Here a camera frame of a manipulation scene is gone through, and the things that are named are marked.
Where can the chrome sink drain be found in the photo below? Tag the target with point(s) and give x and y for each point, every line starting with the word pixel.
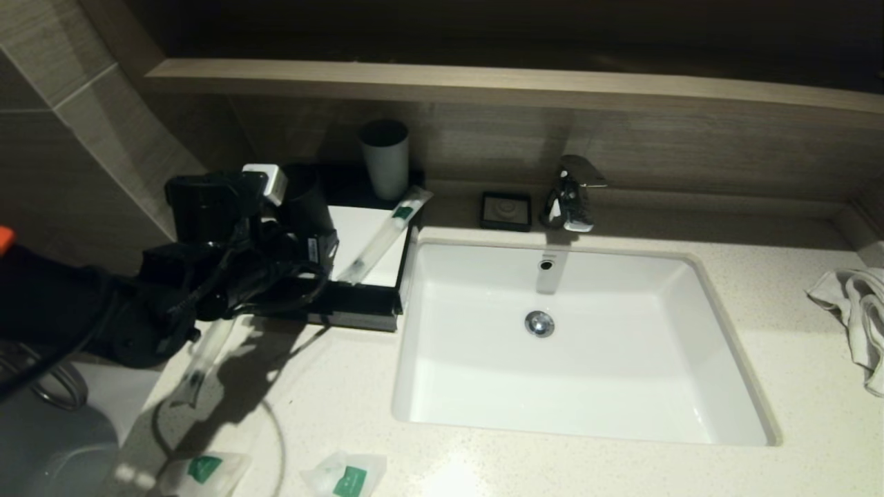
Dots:
pixel 539 324

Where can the wooden wall shelf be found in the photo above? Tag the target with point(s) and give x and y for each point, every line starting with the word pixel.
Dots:
pixel 483 83

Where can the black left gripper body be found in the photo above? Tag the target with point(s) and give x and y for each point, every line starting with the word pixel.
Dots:
pixel 290 259

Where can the chrome sink faucet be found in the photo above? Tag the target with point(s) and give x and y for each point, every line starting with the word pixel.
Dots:
pixel 572 197

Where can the green-label amenity packet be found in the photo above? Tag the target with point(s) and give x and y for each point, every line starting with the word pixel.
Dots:
pixel 204 473
pixel 345 476

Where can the white rectangular sink basin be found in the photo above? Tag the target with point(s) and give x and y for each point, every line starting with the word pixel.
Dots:
pixel 587 386

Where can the black square soap dish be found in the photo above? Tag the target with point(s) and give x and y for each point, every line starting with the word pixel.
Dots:
pixel 506 210

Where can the white crumpled towel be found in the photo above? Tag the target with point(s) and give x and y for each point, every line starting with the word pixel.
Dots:
pixel 860 310

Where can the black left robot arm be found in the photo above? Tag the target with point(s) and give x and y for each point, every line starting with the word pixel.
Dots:
pixel 62 297

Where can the white ribbed tray mat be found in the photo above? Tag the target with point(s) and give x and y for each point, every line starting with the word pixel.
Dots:
pixel 359 231

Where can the toothbrush kit frosted sleeve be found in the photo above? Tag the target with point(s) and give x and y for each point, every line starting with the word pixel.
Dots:
pixel 204 359
pixel 380 238

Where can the black amenity drawer box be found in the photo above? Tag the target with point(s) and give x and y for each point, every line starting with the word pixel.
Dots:
pixel 366 307

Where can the dark tumbler cup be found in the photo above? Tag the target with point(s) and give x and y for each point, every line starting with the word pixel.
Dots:
pixel 304 197

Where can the grey tumbler cup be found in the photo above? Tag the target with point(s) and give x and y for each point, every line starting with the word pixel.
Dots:
pixel 385 162

